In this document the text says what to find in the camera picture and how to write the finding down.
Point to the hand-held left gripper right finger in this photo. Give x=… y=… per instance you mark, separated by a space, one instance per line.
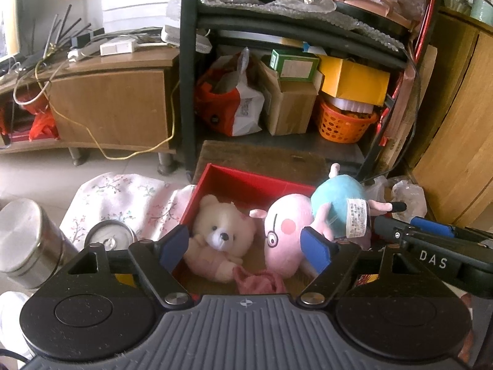
x=317 y=248

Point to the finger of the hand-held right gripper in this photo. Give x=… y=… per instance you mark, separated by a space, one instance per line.
x=431 y=226
x=391 y=229

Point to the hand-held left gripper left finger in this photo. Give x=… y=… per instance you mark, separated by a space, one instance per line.
x=173 y=248

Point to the pink pig plush toy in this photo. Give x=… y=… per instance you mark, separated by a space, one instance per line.
x=285 y=254

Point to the cream teddy bear plush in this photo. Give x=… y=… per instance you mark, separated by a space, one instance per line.
x=223 y=223

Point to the pink cloth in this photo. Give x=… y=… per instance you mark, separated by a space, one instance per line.
x=258 y=281

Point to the red cardboard box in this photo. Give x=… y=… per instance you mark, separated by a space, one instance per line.
x=231 y=185

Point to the clear plastic bag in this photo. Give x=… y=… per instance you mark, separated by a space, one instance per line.
x=408 y=196

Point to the blue and yellow drink can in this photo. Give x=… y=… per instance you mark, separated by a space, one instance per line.
x=111 y=235

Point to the floral tablecloth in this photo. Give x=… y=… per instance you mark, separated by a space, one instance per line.
x=115 y=196

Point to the wooden cabinet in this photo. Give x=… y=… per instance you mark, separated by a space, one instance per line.
x=454 y=123

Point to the orange plastic basket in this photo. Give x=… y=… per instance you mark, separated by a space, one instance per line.
x=342 y=123

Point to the leaning cardboard sheet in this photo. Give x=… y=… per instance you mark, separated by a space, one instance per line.
x=416 y=104

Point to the stainless steel thermos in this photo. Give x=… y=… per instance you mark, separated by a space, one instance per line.
x=30 y=239

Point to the brown cardboard box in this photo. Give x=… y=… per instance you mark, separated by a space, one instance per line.
x=290 y=108

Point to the red and white plastic bag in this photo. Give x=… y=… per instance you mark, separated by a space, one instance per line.
x=231 y=108

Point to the yellow box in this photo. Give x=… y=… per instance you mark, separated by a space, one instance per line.
x=354 y=77

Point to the wooden television stand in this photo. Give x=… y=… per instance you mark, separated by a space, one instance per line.
x=111 y=104

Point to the black metal shelf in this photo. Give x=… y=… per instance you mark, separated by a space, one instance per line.
x=189 y=84

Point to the glass coffee jar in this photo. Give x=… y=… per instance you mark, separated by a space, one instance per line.
x=13 y=316

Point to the green box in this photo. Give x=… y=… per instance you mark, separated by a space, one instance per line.
x=294 y=65

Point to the white router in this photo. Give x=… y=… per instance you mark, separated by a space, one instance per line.
x=185 y=38

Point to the green enamel bowl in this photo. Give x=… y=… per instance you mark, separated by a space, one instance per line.
x=481 y=7

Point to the black antenna router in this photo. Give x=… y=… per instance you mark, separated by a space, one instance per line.
x=83 y=42

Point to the white ribbed panel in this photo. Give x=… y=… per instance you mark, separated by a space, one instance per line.
x=138 y=0

